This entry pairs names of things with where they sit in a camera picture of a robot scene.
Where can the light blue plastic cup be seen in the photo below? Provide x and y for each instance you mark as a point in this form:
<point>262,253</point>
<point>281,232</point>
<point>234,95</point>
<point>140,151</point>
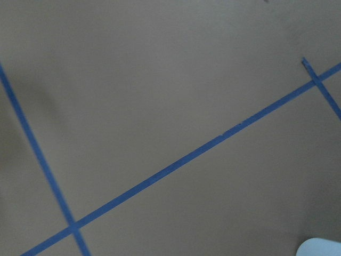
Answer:
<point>319,247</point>

